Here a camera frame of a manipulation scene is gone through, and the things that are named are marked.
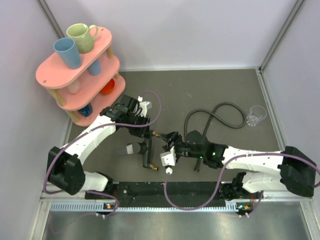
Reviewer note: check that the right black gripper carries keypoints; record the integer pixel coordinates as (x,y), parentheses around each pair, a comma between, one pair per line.
(173,137)

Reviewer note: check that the small blue cup middle shelf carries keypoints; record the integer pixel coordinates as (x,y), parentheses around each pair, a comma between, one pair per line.
(94,69)

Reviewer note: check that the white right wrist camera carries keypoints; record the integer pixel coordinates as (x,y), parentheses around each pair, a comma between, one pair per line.
(168,160)

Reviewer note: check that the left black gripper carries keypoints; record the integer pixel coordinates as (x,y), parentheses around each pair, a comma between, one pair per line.
(142,131)

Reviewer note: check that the orange bowl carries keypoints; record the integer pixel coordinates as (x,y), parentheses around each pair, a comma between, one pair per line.
(109,87)

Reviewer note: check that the clear plastic cup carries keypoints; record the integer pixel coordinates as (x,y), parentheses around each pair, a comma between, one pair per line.
(256,115)

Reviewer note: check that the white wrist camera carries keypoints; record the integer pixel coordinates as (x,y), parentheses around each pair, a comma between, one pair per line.
(143,107)
(168,160)

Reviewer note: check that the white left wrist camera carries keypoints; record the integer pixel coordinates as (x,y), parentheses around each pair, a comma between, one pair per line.
(143,107)

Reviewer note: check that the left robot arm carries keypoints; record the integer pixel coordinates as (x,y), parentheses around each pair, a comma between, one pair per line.
(65,164)

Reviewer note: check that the dark blue cup bottom shelf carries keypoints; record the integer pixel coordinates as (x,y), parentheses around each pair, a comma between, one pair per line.
(86,111)

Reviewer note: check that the blue plastic tumbler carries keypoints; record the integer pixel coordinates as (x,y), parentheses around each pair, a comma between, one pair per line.
(67,50)

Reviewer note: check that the black fitting with brass connectors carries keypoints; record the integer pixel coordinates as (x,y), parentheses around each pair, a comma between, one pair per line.
(143,148)

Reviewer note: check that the grey slotted cable duct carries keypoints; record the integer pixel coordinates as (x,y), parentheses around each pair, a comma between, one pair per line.
(106,207)

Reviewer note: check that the green ceramic mug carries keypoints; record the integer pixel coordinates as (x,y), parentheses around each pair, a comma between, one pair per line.
(84,36)

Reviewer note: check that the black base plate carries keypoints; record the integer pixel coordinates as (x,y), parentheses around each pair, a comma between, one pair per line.
(183,194)

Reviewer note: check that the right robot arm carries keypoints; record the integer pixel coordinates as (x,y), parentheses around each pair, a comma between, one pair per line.
(289,169)

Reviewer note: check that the translucent pink cup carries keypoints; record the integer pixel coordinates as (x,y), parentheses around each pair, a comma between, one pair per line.
(74,88)

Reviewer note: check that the pink three-tier shelf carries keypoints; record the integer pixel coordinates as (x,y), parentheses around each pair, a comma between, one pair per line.
(54,75)

